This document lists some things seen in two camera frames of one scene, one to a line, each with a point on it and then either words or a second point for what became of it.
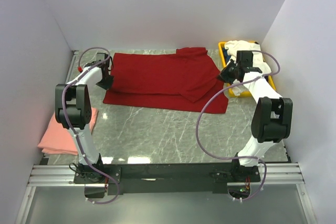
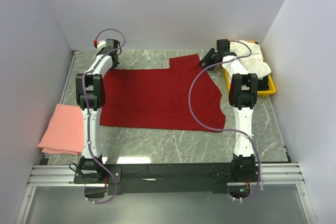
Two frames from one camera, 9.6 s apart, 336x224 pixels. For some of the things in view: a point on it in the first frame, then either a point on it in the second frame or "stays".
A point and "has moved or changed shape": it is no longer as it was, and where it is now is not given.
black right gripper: [223, 75] -> [206, 59]
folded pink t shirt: [58, 139] stays
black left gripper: [106, 86] -> [115, 66]
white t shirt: [259, 61] stays
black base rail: [163, 179] stays
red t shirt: [185, 80] has moved or changed shape
